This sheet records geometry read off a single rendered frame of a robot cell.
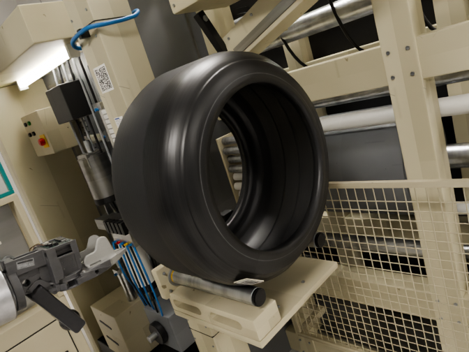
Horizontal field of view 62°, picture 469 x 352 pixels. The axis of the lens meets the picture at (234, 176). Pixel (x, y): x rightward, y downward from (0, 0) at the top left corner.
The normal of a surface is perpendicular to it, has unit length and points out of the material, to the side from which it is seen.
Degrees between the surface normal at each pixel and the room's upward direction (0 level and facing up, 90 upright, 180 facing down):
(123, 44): 90
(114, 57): 90
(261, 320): 90
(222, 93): 80
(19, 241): 90
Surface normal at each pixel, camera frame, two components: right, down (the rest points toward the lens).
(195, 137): 0.54, -0.07
